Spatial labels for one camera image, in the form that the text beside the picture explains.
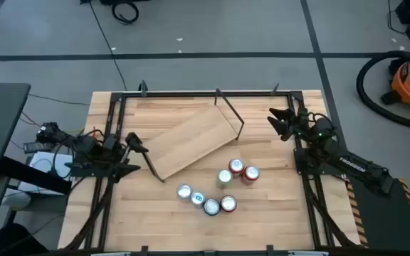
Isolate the black metal table frame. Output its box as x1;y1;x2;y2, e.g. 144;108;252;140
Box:
62;90;361;256

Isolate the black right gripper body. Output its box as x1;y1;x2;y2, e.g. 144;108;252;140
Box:
290;108;312;139

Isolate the silver can with blue tab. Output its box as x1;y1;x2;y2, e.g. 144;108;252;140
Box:
189;191;206;208

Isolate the red soda can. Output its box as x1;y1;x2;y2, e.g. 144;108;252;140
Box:
228;158;246;176
241;165;261;184
220;194;238;213

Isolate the light green calamansi can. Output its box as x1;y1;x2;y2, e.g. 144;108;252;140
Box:
216;169;233;189

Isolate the silver pink lemonade can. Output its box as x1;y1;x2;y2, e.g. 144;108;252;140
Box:
176;183;193;202

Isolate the person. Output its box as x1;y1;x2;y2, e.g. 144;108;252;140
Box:
0;217;51;256

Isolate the wooden shelf with black legs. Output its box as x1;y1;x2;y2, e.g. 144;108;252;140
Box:
142;87;245;183

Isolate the long black floor cable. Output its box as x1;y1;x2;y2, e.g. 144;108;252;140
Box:
89;0;128;90

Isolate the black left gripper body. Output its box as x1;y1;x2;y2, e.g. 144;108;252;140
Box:
102;134;131;168

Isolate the black power adapter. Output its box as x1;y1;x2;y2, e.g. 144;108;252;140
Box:
23;141;55;154

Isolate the green Sprite can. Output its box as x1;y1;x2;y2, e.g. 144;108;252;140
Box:
203;198;221;217

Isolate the white box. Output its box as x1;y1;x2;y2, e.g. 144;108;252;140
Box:
18;151;75;196

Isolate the black mat with hazard stripes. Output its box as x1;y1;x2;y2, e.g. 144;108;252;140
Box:
345;177;410;254

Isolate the coiled black cable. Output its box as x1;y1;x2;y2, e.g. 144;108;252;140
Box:
110;1;140;25

